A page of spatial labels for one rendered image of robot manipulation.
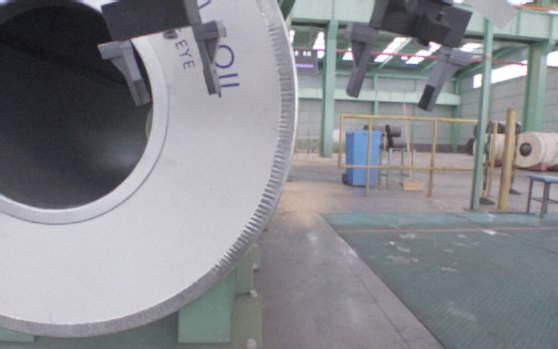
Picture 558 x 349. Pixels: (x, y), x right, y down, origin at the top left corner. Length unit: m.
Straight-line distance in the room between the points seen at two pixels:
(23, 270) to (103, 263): 0.21
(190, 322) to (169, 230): 0.42
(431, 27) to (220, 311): 0.95
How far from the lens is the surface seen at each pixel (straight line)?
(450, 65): 0.54
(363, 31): 0.46
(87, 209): 0.83
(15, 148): 1.13
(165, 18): 0.48
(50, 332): 1.01
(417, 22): 0.48
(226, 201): 0.72
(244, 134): 0.70
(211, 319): 1.07
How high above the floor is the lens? 0.69
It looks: 6 degrees down
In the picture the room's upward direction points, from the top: 1 degrees clockwise
